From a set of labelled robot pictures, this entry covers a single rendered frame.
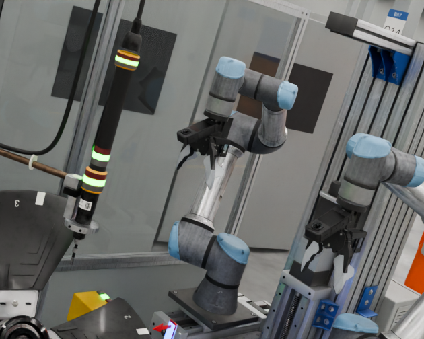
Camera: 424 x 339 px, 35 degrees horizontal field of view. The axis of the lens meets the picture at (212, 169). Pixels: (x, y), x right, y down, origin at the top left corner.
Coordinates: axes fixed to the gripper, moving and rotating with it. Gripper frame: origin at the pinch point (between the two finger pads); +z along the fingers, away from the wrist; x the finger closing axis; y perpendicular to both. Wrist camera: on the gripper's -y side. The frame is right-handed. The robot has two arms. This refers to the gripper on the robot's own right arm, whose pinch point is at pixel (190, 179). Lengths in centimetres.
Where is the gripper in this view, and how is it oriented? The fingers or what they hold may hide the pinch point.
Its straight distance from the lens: 188.3
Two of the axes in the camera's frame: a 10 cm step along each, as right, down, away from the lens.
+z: -2.9, 9.3, 2.3
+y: 7.1, 0.5, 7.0
